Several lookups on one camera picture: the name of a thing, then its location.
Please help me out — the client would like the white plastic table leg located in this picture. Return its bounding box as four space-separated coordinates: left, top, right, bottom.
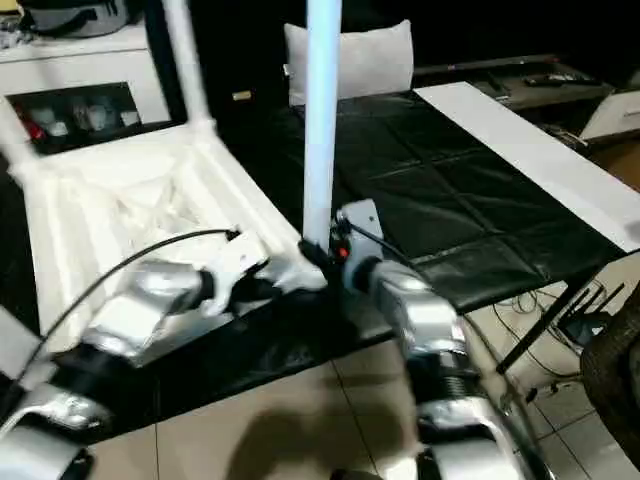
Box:
0 102 42 177
164 0 220 140
299 0 347 251
0 307 57 392

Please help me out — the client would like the white plastic table top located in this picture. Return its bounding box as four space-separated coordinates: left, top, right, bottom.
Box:
9 119 329 381

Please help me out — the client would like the black work mat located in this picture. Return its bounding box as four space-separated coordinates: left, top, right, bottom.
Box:
0 89 626 446

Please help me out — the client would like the grey cushion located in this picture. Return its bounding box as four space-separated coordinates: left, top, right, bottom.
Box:
282 19 416 107

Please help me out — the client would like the black furniture with gold label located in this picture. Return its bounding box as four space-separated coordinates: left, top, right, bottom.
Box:
144 0 640 131

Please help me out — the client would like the white flat board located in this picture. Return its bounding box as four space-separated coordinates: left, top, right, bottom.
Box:
414 82 640 251

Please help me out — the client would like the black metal floor bar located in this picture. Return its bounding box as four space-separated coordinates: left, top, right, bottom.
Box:
497 259 621 375

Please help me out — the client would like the black router with antennas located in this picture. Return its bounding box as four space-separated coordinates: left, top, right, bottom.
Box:
558 280 629 347

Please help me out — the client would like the dark low bench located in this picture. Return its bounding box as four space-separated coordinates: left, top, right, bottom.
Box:
413 52 619 111

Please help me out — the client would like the black remote control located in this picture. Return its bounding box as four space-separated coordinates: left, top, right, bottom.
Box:
523 72 599 87

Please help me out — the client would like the white sideboard with glass doors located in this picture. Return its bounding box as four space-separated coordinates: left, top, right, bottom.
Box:
0 22 184 154

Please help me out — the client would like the dark wicker basket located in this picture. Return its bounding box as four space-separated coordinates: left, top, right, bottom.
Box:
579 297 640 431

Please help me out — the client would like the white appliance box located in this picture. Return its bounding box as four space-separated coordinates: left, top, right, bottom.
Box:
579 79 640 146

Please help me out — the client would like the grey rounded bag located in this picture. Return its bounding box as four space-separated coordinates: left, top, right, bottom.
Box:
19 0 132 40

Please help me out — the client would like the dark clutter pile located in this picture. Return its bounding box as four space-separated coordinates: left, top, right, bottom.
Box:
0 14 25 50

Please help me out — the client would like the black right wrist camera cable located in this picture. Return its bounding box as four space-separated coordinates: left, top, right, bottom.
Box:
347 223 551 480

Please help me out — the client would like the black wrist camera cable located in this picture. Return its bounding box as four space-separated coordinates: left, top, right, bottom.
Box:
347 223 551 480
0 227 242 436

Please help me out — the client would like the black left wrist camera cable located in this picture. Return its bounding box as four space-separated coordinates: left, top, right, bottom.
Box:
0 227 242 436

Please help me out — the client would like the thin black floor cable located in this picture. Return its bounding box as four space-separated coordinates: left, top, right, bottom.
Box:
494 287 591 396

